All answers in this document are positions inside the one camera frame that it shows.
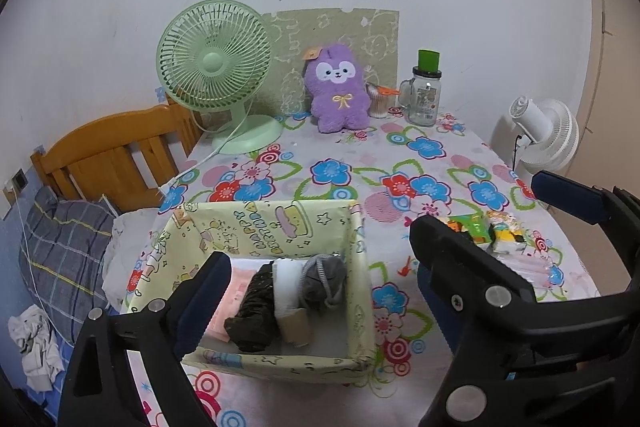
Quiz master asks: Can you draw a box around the white standing fan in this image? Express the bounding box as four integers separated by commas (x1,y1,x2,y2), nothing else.
492,96,580,182

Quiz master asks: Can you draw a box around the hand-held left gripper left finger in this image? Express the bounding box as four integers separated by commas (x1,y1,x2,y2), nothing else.
59,251,233,427

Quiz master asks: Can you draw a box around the plaid pillow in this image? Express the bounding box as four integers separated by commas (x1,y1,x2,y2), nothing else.
19,187,118,335

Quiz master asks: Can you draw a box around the crumpled white cloth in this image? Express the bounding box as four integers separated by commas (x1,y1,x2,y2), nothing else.
7,304,66,393

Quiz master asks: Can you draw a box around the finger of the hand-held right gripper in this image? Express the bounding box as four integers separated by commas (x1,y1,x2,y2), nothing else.
410,216,640,427
532,171,640,258

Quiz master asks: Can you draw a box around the green cartoon board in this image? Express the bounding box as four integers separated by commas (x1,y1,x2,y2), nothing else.
265,8,400,115

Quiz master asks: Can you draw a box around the black crinkled bundle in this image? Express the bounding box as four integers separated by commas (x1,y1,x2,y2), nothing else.
223,259,281,354

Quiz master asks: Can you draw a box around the green desk fan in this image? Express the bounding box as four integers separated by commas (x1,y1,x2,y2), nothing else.
156,0,283,155

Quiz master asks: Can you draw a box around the clear plastic packet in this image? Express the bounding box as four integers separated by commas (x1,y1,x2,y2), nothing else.
497,252,563,290

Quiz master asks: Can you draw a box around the green orange tissue pack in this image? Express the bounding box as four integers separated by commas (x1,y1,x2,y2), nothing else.
445,213,493,248

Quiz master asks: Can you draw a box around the thin white cable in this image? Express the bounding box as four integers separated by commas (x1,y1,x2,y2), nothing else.
10,192,40,303

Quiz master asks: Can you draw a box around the floral tablecloth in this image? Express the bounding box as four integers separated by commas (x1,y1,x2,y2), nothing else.
120,109,601,427

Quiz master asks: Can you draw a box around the wooden bed headboard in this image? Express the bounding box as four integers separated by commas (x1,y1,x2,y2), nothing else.
31,103,203,212

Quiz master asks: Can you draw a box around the cotton swab jar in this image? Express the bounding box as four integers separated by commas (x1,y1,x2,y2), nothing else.
367,83,401,119

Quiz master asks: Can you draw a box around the yellow fabric storage box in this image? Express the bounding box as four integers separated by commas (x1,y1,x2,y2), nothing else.
122,201,377,373

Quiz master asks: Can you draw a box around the yellow tissue pack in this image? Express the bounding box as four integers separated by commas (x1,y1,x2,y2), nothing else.
485,209,528,255

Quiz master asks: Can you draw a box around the white pillow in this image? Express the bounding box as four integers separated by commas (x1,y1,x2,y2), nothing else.
102,207,173,303

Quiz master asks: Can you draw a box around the glass mug with green lid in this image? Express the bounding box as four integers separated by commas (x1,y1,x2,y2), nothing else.
398,49,443,128

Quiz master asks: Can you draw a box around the pink packet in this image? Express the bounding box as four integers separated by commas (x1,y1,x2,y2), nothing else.
204,268,261,343

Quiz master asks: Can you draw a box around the white fan cable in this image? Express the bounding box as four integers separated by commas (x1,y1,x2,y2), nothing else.
159,114,251,198

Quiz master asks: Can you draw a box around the purple plush toy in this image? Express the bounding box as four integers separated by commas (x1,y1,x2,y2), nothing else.
303,44,373,132

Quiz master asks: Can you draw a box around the grey sock ball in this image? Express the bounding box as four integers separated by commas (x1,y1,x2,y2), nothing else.
298,253,348,310

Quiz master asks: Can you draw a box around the beige door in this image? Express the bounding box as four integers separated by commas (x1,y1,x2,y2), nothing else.
575,0,640,188

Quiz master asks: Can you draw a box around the white cloth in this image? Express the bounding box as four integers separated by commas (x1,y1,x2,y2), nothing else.
272,258,315,348
7,304,66,393

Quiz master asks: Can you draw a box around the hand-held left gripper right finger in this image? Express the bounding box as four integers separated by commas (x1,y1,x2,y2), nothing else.
418,263,470,356

